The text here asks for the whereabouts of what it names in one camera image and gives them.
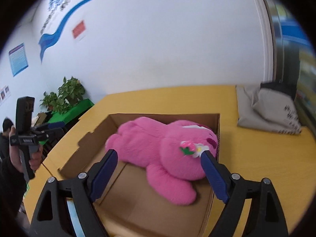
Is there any blue framed wall poster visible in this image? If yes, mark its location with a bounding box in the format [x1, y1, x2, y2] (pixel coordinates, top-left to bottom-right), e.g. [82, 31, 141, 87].
[8, 43, 28, 76]

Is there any green potted plant small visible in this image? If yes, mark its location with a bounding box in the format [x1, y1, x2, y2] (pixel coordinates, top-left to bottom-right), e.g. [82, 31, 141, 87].
[40, 91, 63, 113]

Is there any green cloth covered table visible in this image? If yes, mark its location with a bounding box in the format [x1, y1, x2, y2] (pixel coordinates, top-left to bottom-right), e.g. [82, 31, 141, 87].
[33, 99, 94, 134]

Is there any red wall notice sign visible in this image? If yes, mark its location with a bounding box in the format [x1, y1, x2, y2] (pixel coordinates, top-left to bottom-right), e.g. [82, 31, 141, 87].
[72, 20, 86, 39]

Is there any person's left hand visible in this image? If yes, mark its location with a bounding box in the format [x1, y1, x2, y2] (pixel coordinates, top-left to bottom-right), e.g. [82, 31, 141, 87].
[8, 126, 43, 173]

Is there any pink plush bear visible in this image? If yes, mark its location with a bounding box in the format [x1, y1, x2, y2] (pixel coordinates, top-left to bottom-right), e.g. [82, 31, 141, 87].
[105, 117, 218, 205]

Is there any green potted plant large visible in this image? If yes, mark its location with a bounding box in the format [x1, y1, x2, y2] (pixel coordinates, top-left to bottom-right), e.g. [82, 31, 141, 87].
[58, 76, 86, 107]

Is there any brown cardboard box tray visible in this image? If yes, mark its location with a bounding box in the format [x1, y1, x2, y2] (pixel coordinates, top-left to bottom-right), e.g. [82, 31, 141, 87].
[58, 113, 214, 236]

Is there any grey canvas tote bag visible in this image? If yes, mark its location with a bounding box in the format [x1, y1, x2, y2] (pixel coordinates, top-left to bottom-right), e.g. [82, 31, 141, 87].
[236, 82, 301, 135]

